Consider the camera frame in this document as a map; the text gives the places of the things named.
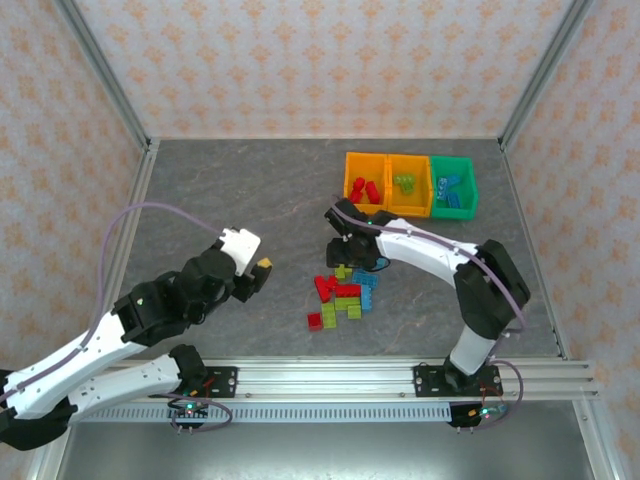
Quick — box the small controller board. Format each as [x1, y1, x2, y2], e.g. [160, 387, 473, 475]
[167, 399, 209, 425]
[467, 403, 509, 420]

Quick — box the slotted grey cable duct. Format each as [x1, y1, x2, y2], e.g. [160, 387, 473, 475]
[74, 401, 454, 425]

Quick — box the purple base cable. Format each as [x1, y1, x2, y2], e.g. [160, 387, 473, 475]
[168, 394, 234, 434]
[457, 357, 526, 432]

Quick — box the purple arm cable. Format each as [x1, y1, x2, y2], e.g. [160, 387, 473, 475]
[0, 201, 224, 407]
[329, 197, 529, 361]

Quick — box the orange plastic bin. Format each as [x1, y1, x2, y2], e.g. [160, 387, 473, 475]
[343, 151, 390, 215]
[386, 153, 434, 219]

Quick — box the green plastic bin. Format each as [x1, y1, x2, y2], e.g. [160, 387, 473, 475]
[429, 155, 480, 222]

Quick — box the aluminium mounting rail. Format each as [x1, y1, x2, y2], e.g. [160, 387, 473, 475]
[104, 356, 601, 401]

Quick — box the aluminium frame post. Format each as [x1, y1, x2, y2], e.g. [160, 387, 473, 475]
[498, 0, 599, 151]
[53, 0, 154, 151]

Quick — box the aluminium table side rail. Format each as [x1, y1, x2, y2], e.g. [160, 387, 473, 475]
[24, 139, 162, 480]
[498, 140, 629, 480]

